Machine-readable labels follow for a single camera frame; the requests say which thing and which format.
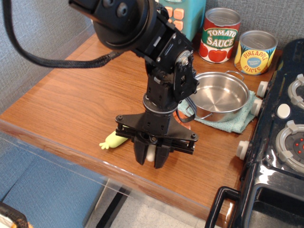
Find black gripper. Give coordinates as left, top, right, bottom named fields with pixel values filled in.
left=115, top=110, right=199, bottom=169

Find plush brown white mushroom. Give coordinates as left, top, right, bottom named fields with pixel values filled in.
left=146, top=110, right=191, bottom=162

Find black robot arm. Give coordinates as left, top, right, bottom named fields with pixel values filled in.
left=69, top=0, right=198, bottom=169

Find small steel pot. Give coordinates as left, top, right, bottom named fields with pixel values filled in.
left=190, top=71, right=250, bottom=122

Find light teal cloth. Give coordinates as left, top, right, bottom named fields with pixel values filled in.
left=174, top=91, right=260, bottom=133

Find black toy stove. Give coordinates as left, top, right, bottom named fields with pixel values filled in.
left=205, top=38, right=304, bottom=228

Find teal toy microwave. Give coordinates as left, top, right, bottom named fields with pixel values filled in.
left=157, top=0, right=206, bottom=41

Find tomato sauce can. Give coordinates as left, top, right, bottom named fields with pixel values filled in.
left=199, top=8, right=241, bottom=63

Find pineapple slices can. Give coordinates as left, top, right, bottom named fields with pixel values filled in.
left=234, top=30, right=278, bottom=75

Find spoon with green handle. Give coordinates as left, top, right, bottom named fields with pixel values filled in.
left=99, top=131, right=128, bottom=150

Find black braided cable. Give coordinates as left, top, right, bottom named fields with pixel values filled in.
left=2, top=0, right=124, bottom=69

